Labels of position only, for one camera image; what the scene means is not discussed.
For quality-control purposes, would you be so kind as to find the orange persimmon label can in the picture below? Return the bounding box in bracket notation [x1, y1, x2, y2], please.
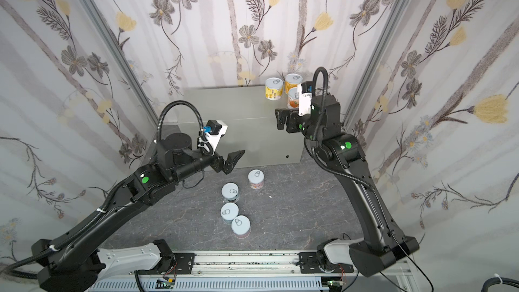
[287, 87, 300, 110]

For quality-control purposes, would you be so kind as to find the yellow white label can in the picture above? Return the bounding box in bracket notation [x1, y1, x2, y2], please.
[265, 77, 284, 101]

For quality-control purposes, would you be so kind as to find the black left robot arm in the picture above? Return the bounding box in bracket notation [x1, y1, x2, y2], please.
[1, 100, 245, 291]

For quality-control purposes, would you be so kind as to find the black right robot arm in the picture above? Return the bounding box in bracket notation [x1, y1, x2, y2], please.
[275, 67, 420, 277]

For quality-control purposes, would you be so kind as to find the pink label can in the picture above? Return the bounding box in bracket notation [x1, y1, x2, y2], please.
[247, 169, 265, 190]

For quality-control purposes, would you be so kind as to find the grey metal cabinet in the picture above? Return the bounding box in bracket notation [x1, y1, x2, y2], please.
[162, 87, 304, 168]

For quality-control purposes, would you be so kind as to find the blue label can upper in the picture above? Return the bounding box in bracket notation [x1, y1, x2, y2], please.
[221, 182, 239, 203]

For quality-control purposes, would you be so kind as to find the blue label can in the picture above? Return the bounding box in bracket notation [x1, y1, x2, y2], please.
[220, 202, 239, 224]
[221, 182, 239, 203]

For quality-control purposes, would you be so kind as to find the blue label can lower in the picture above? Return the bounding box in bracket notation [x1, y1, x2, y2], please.
[220, 202, 239, 224]

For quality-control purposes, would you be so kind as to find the purple label can front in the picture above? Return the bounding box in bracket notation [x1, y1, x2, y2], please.
[231, 215, 251, 239]

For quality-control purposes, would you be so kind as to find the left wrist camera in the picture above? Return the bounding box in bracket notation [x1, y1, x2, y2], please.
[198, 120, 228, 155]

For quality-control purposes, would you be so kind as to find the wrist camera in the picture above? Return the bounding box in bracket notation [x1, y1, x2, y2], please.
[297, 81, 314, 116]
[198, 120, 228, 155]

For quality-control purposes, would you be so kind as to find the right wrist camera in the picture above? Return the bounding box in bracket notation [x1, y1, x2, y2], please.
[297, 81, 314, 116]

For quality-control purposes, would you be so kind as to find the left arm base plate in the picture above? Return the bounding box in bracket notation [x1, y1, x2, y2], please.
[158, 253, 196, 275]

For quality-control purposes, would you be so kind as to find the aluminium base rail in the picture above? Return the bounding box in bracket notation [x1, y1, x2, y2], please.
[97, 250, 414, 278]

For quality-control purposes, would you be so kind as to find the white slotted cable duct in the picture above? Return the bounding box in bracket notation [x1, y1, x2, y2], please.
[86, 277, 329, 292]

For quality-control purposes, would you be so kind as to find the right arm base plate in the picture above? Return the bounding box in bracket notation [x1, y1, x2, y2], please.
[295, 251, 354, 274]

